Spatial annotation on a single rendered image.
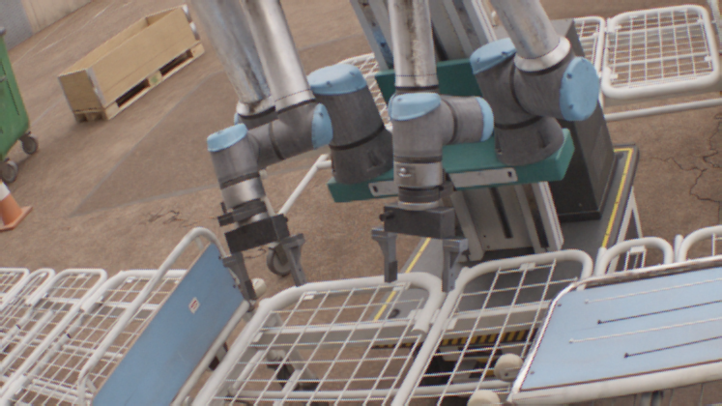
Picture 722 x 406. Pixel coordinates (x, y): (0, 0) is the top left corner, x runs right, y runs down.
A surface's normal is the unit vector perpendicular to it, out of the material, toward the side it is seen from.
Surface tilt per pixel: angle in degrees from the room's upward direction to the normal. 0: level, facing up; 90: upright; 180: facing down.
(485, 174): 90
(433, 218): 66
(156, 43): 90
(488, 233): 90
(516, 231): 90
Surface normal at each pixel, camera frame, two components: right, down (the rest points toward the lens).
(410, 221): -0.63, 0.18
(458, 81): -0.44, 0.55
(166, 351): 0.85, -0.12
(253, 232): -0.46, 0.16
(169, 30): 0.66, 0.07
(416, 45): 0.05, 0.23
